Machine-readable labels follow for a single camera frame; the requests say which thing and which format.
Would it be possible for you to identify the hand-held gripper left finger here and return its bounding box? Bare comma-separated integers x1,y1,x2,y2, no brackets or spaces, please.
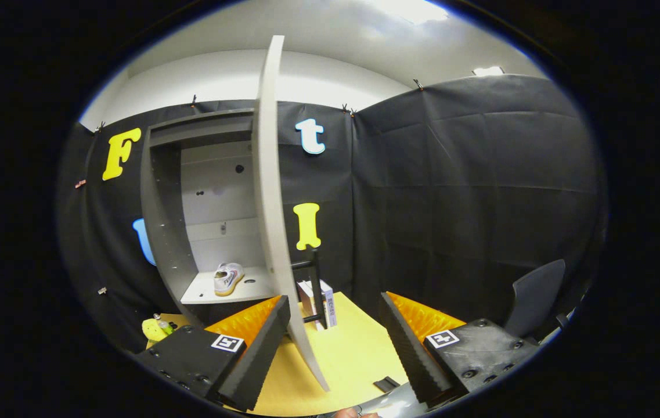
132,295,292,413

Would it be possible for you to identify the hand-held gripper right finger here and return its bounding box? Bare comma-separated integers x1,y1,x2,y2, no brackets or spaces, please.
378,291,539,409

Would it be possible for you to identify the white shoe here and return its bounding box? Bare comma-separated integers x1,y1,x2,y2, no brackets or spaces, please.
214,262,246,297

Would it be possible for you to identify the grey shoe cabinet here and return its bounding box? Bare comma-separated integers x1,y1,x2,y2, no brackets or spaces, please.
139,107,278,329

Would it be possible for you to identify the beige shoe cabinet door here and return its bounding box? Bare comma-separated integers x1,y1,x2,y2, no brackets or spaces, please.
251,35,330,392

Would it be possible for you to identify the brown book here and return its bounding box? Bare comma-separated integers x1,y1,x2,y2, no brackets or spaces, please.
297,281,314,319

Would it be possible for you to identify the yellow plush toy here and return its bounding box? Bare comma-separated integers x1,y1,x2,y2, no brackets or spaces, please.
142,318,169,343

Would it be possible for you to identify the black backdrop cloth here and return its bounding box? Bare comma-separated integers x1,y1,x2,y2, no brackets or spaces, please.
57,73,608,355

